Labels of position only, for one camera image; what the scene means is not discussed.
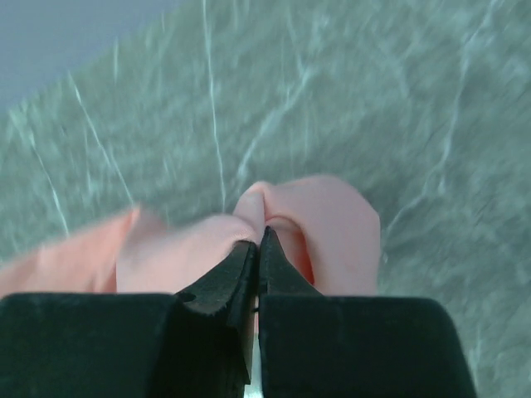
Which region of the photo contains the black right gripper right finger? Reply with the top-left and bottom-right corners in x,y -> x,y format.
258,228 -> 476,398

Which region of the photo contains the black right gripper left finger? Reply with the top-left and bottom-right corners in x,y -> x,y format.
1,242 -> 256,397

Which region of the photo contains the salmon pink t shirt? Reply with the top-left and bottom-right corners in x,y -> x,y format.
1,176 -> 380,301

